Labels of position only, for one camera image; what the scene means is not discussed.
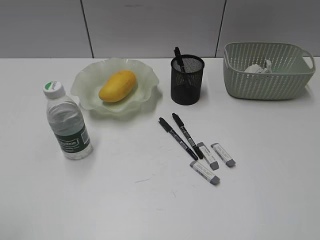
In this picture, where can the black marker pen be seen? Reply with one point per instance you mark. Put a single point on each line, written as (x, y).
(179, 59)
(171, 131)
(187, 135)

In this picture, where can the yellow mango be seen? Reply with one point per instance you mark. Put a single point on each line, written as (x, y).
(118, 86)

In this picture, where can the grey white eraser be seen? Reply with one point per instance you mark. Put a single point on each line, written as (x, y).
(224, 156)
(207, 174)
(208, 156)

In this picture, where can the clear water bottle green label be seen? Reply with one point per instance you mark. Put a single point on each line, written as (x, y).
(67, 122)

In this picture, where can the white waste paper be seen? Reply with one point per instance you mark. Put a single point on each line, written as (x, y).
(257, 69)

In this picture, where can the black mesh pen holder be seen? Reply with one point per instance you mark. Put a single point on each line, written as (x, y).
(185, 87)

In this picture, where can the frosted green wavy plate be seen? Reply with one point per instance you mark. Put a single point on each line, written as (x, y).
(90, 80)

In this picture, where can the light green plastic basket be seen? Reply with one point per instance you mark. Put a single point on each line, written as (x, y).
(290, 72)

